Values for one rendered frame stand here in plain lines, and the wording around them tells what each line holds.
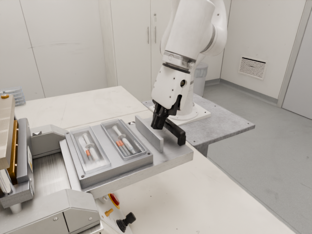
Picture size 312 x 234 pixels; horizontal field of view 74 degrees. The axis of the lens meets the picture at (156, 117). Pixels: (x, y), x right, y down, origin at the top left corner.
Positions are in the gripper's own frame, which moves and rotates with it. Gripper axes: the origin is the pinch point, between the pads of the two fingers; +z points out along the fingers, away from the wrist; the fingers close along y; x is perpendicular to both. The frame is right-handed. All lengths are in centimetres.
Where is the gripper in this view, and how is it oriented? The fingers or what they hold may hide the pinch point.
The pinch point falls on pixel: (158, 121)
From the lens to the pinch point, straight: 58.0
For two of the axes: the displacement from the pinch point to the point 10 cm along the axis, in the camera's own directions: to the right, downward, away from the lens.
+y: -4.9, -4.0, 7.7
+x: -8.2, -0.9, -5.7
